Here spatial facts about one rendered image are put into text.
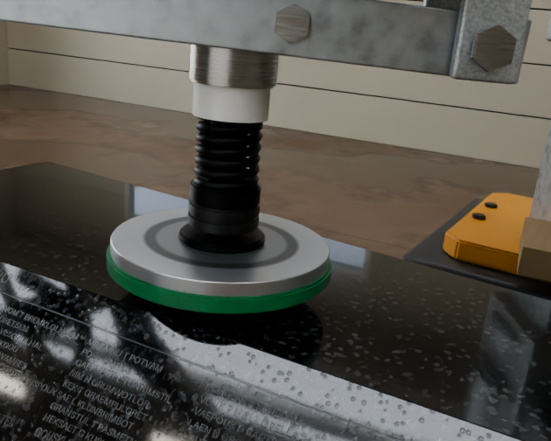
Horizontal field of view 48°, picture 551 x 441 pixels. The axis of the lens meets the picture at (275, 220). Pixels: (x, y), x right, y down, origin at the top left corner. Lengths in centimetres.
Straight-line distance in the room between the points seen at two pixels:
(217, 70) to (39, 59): 870
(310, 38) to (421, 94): 626
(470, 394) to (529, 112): 619
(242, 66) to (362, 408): 29
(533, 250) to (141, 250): 68
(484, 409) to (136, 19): 41
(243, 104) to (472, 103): 618
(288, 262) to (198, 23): 22
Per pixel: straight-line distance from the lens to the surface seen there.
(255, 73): 54
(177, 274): 52
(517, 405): 53
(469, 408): 51
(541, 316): 70
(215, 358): 54
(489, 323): 65
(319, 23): 51
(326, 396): 51
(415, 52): 52
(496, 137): 670
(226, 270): 53
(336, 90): 700
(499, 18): 51
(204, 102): 55
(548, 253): 107
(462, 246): 121
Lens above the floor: 113
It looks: 18 degrees down
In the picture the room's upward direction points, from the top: 5 degrees clockwise
